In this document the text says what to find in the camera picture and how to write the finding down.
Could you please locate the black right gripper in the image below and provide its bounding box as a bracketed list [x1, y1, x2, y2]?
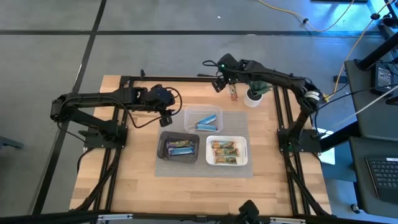
[213, 53, 254, 93]

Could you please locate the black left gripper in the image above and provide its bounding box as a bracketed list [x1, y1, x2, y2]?
[145, 83, 175, 127]

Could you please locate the blue granola bar purple end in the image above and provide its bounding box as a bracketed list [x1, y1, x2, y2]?
[167, 146, 196, 157]

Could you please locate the blue granola bar red end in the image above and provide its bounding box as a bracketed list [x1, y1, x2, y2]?
[195, 113, 218, 126]

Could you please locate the clear plastic container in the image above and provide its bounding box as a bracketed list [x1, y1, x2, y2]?
[183, 105, 224, 134]

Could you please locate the green plant in white pot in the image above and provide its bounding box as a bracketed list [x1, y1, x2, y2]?
[243, 79, 273, 108]

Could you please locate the black plastic tray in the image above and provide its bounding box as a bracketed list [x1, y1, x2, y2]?
[157, 130, 200, 164]

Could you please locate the white plastic tray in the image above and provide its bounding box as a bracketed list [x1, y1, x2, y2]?
[205, 135, 249, 167]

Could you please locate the grey woven placemat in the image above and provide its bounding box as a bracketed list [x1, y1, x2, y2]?
[154, 109, 254, 179]

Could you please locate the black desk beam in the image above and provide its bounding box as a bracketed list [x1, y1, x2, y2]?
[319, 121, 358, 153]

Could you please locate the black rounded object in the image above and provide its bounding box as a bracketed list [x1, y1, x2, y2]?
[238, 200, 261, 224]

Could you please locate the black overhead gantry bar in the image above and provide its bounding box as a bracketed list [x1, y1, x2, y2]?
[0, 210, 398, 224]

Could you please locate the grey desk with adapter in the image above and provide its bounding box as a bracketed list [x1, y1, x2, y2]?
[344, 58, 398, 144]

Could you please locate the black slanted pole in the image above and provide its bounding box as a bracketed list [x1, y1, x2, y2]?
[356, 39, 398, 71]

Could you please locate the black power adapter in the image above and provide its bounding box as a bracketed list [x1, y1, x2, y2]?
[369, 62, 396, 96]

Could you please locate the grey furniture foot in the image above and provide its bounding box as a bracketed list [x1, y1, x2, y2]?
[0, 135, 25, 150]

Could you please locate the grey desk with keyboard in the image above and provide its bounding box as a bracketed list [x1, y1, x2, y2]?
[348, 136, 398, 218]

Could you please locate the office chair base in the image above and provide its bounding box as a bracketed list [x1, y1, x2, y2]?
[366, 0, 398, 40]

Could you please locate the black keyboard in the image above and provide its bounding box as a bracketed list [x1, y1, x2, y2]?
[366, 157, 398, 205]

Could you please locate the black aluminium table frame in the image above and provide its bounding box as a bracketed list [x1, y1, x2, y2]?
[74, 68, 332, 218]

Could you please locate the black floor cable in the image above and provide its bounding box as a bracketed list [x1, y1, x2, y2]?
[76, 147, 93, 175]

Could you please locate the yellow cable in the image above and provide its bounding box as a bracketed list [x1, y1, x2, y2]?
[256, 0, 356, 33]
[333, 0, 396, 93]

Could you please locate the silver bracket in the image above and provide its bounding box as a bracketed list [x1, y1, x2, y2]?
[97, 213, 134, 222]
[269, 217, 307, 224]

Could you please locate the white cable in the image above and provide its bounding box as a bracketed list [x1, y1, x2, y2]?
[331, 92, 398, 128]

